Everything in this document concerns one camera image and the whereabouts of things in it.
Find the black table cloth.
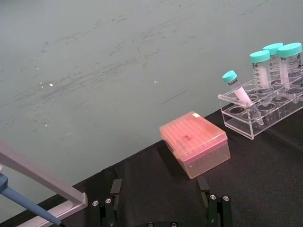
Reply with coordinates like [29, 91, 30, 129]
[0, 104, 303, 227]

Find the plain pale wall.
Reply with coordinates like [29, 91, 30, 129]
[0, 0, 303, 224]

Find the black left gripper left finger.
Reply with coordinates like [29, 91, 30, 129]
[90, 178, 123, 227]

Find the orange translucent pipette tip box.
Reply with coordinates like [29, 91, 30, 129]
[159, 111, 232, 180]

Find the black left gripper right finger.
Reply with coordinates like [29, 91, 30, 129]
[196, 176, 232, 227]

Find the small tube with teal cap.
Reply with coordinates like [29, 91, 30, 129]
[222, 70, 265, 126]

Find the large tube with teal cap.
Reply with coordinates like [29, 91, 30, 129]
[249, 50, 273, 107]
[263, 43, 284, 86]
[277, 42, 303, 105]

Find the blue pipette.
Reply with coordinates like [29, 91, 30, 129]
[0, 171, 63, 227]

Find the clear acrylic tube rack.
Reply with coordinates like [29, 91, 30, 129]
[217, 79, 303, 140]

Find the pale grey pipette stand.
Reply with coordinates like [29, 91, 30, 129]
[0, 140, 88, 227]

